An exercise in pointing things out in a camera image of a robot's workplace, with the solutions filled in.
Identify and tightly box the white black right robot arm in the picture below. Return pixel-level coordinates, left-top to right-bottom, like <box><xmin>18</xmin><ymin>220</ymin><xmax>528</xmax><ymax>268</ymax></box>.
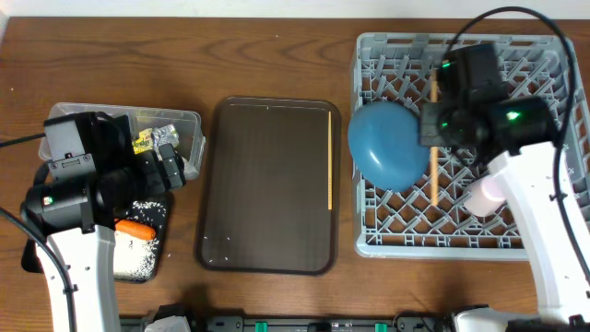
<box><xmin>420</xmin><ymin>44</ymin><xmax>589</xmax><ymax>331</ymax></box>

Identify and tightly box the large blue plate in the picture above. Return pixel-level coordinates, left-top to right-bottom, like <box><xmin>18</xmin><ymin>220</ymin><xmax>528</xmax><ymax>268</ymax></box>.
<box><xmin>348</xmin><ymin>101</ymin><xmax>430</xmax><ymax>192</ymax></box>

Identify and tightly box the grey dishwasher rack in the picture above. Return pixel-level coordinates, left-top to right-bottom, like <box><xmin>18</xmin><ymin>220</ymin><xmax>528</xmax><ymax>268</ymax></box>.
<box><xmin>352</xmin><ymin>32</ymin><xmax>589</xmax><ymax>261</ymax></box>

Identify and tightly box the pile of rice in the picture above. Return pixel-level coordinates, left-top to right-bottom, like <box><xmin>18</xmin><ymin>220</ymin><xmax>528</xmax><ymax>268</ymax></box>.
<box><xmin>112</xmin><ymin>200</ymin><xmax>168</xmax><ymax>281</ymax></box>

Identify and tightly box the dark brown tray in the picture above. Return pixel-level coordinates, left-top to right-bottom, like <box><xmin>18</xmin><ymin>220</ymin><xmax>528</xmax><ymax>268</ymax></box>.
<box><xmin>195</xmin><ymin>97</ymin><xmax>340</xmax><ymax>276</ymax></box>

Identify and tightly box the black waste bin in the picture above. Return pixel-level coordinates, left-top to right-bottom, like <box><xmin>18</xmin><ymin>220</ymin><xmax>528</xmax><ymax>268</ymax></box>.
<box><xmin>20</xmin><ymin>191</ymin><xmax>174</xmax><ymax>283</ymax></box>

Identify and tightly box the black rail with green clips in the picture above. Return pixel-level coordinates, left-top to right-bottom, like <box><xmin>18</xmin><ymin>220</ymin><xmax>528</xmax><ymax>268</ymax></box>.
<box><xmin>121</xmin><ymin>303</ymin><xmax>454</xmax><ymax>332</ymax></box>

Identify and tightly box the clear plastic bin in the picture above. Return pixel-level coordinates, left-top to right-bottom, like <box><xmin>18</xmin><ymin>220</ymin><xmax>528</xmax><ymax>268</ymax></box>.
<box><xmin>48</xmin><ymin>102</ymin><xmax>207</xmax><ymax>180</ymax></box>

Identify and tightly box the pink cup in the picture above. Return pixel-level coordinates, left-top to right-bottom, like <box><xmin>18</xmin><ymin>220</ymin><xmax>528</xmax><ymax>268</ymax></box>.
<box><xmin>464</xmin><ymin>175</ymin><xmax>506</xmax><ymax>217</ymax></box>

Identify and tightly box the orange carrot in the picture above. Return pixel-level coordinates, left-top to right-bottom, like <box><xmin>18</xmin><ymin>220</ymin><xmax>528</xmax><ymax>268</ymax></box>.
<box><xmin>115</xmin><ymin>219</ymin><xmax>157</xmax><ymax>241</ymax></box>

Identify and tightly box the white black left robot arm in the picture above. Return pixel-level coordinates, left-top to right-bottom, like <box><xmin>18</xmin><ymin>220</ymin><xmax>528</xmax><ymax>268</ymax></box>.
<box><xmin>21</xmin><ymin>112</ymin><xmax>186</xmax><ymax>331</ymax></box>

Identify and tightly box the yellow snack wrapper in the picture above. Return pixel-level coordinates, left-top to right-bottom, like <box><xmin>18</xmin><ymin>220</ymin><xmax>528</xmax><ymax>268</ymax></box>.
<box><xmin>133</xmin><ymin>124</ymin><xmax>180</xmax><ymax>154</ymax></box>

